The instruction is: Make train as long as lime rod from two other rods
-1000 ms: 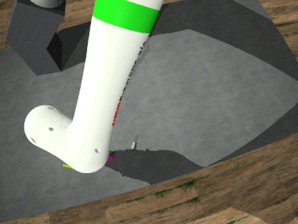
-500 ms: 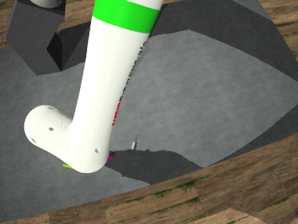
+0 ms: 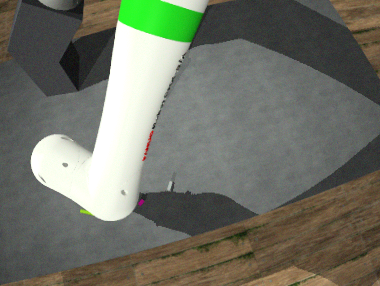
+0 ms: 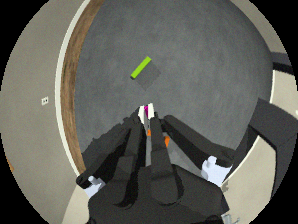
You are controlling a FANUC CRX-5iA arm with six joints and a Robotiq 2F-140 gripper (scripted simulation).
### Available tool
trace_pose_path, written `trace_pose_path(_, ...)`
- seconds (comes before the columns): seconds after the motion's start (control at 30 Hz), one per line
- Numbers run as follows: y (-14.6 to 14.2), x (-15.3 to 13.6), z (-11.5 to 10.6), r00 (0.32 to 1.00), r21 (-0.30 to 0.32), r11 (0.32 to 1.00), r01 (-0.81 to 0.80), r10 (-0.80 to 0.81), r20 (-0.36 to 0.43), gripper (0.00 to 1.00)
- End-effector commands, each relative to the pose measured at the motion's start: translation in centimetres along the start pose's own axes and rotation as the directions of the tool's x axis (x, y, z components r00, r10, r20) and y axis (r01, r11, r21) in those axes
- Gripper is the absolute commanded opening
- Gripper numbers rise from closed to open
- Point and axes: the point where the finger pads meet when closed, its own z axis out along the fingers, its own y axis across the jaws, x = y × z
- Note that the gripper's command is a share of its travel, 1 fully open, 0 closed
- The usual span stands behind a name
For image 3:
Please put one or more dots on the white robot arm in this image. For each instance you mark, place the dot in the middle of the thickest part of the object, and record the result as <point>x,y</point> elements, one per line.
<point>151,41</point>

